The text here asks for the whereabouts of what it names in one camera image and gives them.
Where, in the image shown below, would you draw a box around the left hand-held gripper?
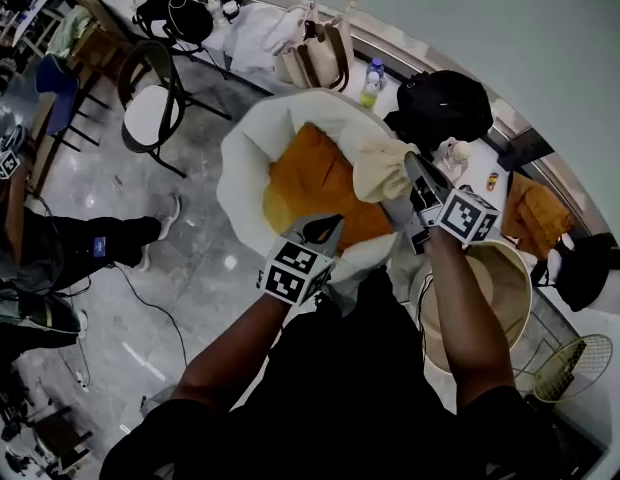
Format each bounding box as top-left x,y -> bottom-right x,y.
257,213 -> 346,308

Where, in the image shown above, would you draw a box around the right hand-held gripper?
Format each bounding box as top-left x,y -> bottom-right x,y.
403,151 -> 500,255

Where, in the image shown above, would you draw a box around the cream clothes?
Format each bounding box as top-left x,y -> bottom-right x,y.
351,137 -> 422,204

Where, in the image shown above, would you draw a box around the person's right forearm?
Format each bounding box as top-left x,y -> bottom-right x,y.
422,226 -> 517,410

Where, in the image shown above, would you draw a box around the person's left forearm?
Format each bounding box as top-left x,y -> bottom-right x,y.
168,291 -> 294,415

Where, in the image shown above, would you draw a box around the white window bench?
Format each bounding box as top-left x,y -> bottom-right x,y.
192,15 -> 620,319

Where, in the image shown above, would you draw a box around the yellow cushion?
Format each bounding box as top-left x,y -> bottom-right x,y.
262,182 -> 296,237

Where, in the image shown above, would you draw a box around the orange cushion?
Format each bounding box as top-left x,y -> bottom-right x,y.
262,122 -> 397,255

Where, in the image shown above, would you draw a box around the white beanbag chair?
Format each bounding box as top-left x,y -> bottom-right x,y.
215,89 -> 417,314

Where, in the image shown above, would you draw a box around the orange garment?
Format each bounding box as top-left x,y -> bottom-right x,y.
500,171 -> 575,263

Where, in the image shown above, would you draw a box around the yellow drink bottle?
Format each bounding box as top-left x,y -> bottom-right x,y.
359,70 -> 382,111

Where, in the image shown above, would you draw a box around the round white side table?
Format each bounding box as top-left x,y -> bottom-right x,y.
413,240 -> 534,375

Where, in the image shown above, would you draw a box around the clear bottle with blue cap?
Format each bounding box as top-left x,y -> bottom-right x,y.
367,57 -> 387,90

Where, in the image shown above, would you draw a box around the person's black shirt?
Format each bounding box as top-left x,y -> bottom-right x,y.
98,266 -> 566,480

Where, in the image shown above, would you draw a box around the beige tote bag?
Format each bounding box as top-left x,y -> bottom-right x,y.
272,1 -> 356,94

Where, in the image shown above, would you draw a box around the dark chair with white seat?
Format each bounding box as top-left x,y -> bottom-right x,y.
115,39 -> 234,180

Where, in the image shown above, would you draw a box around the white plastic bag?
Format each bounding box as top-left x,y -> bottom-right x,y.
223,1 -> 311,75

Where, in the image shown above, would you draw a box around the wooden shelf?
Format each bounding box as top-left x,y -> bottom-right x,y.
64,0 -> 141,87

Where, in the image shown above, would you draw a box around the blue chair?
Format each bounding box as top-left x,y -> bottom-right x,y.
34,54 -> 114,152

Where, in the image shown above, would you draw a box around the light green cloth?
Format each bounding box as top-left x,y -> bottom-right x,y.
44,4 -> 95,60

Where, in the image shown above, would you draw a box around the black tripod equipment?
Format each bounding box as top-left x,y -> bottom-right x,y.
0,367 -> 94,480

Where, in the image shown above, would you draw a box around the white strap pouch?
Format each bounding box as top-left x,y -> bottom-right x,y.
431,136 -> 473,183

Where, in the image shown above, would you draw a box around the black window post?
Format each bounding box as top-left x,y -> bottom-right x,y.
496,126 -> 557,173

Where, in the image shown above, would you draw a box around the person's black tether cable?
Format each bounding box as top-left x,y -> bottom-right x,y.
414,271 -> 436,332

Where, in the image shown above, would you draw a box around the black floor cable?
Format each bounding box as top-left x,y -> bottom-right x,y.
111,261 -> 190,370

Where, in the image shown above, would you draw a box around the gold wire chair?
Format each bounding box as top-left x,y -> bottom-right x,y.
512,332 -> 615,404

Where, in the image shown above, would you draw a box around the black backpack with white cord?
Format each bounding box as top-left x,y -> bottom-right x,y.
131,0 -> 216,52

